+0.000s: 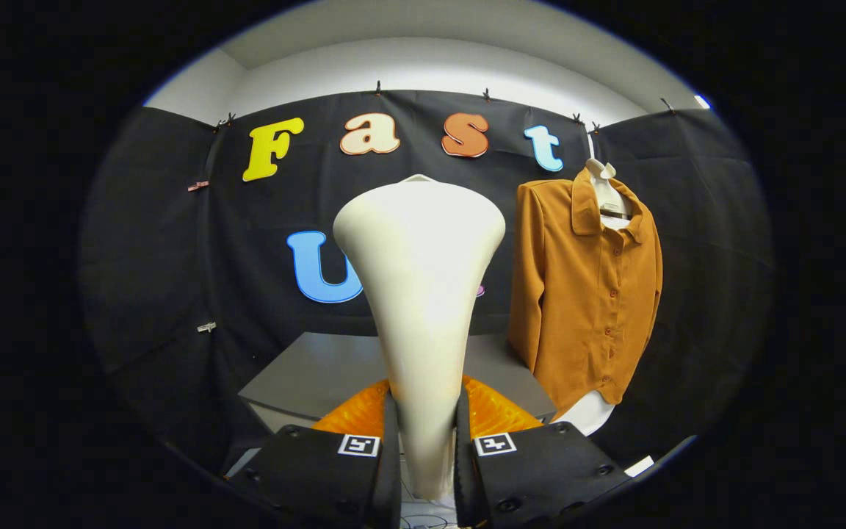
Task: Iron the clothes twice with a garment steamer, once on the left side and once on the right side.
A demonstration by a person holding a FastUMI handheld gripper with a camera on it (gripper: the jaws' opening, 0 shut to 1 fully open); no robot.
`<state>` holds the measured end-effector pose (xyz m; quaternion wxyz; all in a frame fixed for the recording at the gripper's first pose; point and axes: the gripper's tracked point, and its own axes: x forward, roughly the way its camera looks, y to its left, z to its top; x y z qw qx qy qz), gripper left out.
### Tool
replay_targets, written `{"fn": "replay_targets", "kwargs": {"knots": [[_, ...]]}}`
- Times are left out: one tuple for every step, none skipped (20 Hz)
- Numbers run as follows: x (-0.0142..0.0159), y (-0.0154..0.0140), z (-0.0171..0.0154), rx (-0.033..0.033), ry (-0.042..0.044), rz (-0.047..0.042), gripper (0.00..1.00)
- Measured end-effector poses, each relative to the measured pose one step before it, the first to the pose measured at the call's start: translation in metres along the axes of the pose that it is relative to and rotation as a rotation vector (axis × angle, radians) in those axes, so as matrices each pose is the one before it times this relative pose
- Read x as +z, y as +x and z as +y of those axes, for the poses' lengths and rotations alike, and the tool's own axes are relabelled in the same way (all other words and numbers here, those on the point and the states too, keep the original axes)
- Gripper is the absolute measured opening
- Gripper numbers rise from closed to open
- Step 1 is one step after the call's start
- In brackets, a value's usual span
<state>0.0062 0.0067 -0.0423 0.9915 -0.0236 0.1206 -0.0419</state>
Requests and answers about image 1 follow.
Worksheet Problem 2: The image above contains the white garment steamer head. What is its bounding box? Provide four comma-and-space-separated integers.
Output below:
333, 174, 507, 503

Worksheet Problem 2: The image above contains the black backdrop cloth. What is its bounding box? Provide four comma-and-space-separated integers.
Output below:
78, 88, 773, 472

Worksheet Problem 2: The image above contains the orange button-up shirt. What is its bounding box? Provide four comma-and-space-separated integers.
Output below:
507, 168, 665, 414

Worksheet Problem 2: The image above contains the grey cabinet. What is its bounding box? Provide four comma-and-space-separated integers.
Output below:
237, 331, 558, 443

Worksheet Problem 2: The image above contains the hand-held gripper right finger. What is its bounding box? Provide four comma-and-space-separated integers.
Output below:
455, 375, 633, 528

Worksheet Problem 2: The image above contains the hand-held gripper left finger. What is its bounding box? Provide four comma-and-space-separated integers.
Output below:
226, 378, 402, 529

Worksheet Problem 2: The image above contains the white garment hanger form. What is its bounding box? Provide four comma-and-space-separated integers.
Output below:
551, 129, 635, 439

